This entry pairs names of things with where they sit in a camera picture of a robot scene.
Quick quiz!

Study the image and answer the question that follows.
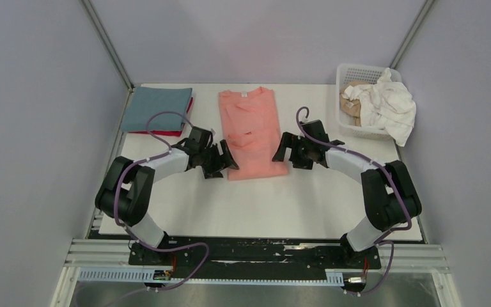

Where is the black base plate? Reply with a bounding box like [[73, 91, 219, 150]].
[[128, 235, 382, 281]]

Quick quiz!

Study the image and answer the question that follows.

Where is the white crumpled t-shirt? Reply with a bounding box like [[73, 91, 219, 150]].
[[340, 67, 417, 148]]

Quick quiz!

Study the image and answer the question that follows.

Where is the white slotted cable duct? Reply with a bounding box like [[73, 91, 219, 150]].
[[78, 267, 345, 287]]

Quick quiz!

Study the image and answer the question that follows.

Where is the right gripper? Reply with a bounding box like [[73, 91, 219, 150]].
[[272, 132, 313, 170]]

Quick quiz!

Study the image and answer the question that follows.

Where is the aluminium frame rail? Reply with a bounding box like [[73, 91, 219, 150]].
[[64, 239, 130, 267]]

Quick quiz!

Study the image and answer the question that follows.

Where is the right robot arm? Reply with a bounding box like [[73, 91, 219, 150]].
[[272, 120, 422, 267]]

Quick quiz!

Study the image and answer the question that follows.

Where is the folded grey-blue t-shirt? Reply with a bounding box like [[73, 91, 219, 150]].
[[121, 86, 192, 134]]

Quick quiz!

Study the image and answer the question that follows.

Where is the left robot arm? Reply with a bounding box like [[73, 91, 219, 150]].
[[95, 127, 239, 265]]

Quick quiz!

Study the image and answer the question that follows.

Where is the white plastic laundry basket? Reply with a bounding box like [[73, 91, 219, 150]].
[[335, 63, 401, 141]]

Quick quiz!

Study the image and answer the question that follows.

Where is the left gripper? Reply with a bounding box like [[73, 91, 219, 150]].
[[199, 139, 239, 179]]

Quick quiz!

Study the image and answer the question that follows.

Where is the salmon pink t-shirt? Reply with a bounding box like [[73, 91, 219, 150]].
[[218, 87, 289, 181]]

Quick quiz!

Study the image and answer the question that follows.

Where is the beige crumpled t-shirt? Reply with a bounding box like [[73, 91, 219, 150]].
[[339, 81, 371, 127]]

